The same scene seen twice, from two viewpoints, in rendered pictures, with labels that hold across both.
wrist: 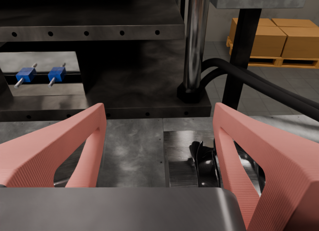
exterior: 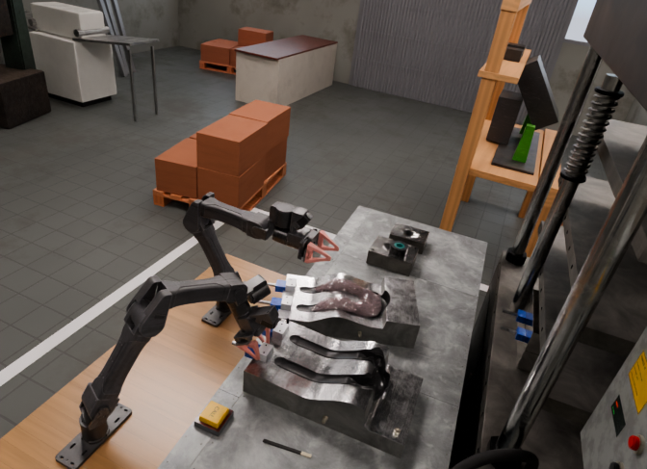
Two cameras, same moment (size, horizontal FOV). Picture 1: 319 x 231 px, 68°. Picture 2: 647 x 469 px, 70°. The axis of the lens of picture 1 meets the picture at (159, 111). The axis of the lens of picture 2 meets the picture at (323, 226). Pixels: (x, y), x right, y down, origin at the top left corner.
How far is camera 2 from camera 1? 1.41 m
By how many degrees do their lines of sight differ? 86
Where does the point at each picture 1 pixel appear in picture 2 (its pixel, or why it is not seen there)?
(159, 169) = not seen: hidden behind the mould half
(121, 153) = (420, 365)
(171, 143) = (408, 377)
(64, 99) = (508, 352)
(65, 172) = (391, 312)
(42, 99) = (510, 338)
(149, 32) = not seen: hidden behind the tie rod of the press
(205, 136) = (407, 400)
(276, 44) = not seen: outside the picture
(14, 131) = (461, 317)
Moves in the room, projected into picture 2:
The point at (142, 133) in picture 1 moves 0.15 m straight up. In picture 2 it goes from (439, 384) to (451, 351)
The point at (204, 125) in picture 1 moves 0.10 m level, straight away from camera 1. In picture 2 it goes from (438, 434) to (470, 455)
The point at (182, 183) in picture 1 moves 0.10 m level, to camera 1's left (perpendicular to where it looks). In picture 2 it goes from (362, 345) to (372, 325)
